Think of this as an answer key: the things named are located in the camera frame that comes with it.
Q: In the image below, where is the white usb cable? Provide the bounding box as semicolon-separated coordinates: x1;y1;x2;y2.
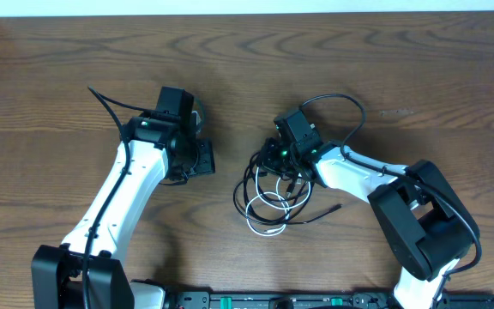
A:
244;166;312;238

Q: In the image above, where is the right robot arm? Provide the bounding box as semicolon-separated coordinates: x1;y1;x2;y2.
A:
258;109;482;308

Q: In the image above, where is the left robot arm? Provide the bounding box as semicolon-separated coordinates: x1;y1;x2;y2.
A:
31;87;215;308

